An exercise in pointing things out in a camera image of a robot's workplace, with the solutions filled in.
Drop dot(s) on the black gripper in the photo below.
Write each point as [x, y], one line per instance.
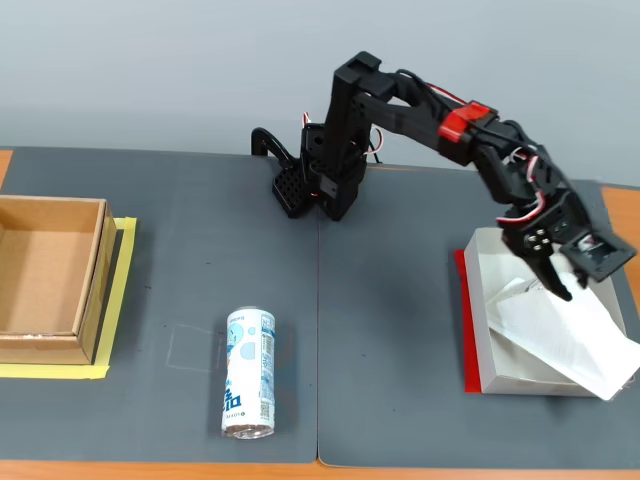
[534, 243]

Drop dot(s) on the white plastic sandwich package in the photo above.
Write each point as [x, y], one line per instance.
[560, 330]

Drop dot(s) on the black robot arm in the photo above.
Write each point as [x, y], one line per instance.
[345, 115]

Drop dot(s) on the gray cardboard box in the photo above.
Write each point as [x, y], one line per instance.
[487, 350]

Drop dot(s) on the gray mat under gray box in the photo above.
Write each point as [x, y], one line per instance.
[400, 325]

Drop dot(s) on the brown cardboard box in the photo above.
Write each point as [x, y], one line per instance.
[45, 270]

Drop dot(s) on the red paper sheet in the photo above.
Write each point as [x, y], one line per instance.
[467, 325]

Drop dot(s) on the black table clamp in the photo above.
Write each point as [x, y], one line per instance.
[290, 192]

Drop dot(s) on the white blue drink can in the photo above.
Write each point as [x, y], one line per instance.
[248, 372]

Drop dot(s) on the gray mat under drink can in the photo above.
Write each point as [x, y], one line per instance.
[190, 250]

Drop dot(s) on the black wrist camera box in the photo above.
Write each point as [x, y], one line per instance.
[607, 257]

